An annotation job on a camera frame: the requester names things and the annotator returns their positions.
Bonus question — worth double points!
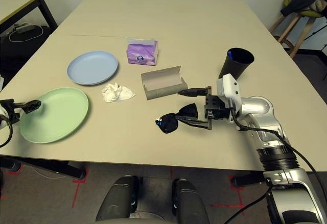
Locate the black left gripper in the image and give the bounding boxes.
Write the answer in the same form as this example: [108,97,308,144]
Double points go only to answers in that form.
[0,98,42,127]

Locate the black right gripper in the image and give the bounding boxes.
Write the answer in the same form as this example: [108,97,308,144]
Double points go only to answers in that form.
[175,86,232,131]

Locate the light green plate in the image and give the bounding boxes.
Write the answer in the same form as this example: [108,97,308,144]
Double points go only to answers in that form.
[19,87,89,144]

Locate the black sunglasses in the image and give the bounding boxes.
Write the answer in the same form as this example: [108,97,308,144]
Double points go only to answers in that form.
[155,103,199,134]

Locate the grey glasses case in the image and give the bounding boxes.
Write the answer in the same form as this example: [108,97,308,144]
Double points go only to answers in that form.
[141,65,188,101]

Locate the white tissue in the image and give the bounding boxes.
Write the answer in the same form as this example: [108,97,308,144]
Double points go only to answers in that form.
[101,82,136,104]

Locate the black cup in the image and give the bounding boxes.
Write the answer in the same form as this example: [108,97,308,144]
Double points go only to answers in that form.
[218,47,255,81]

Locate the light blue plate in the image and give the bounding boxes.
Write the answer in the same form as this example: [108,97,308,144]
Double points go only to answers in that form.
[67,51,120,86]

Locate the purple tissue pack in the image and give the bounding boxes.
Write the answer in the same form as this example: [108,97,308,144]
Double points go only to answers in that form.
[126,36,159,66]

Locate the white power adapter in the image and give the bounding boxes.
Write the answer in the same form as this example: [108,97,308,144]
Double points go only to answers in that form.
[14,23,33,33]

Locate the grey right robot leg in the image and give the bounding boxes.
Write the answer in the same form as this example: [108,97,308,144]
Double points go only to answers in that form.
[171,178,210,224]

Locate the grey robot leg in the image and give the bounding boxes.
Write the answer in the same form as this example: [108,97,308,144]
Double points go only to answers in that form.
[171,178,210,224]
[96,175,140,224]

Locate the grey robot torso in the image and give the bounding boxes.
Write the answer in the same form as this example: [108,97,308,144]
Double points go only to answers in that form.
[129,210,177,224]

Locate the grey left robot leg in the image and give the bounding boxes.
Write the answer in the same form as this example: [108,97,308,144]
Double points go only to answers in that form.
[96,175,140,224]

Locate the wooden stool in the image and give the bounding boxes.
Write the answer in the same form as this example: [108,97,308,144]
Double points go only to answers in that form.
[269,12,327,59]

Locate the black tripod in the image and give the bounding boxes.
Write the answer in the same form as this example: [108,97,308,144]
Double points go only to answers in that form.
[303,17,327,82]

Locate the yellow-green seat cushion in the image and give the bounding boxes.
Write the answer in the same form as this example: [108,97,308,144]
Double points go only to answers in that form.
[285,0,325,18]

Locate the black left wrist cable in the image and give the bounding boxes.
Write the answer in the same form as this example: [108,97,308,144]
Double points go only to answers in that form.
[0,116,13,148]

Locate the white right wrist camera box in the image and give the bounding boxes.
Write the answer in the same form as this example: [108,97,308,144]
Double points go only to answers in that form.
[216,73,242,107]

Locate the white adapter cable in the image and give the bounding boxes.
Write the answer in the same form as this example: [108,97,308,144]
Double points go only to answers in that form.
[9,24,43,43]

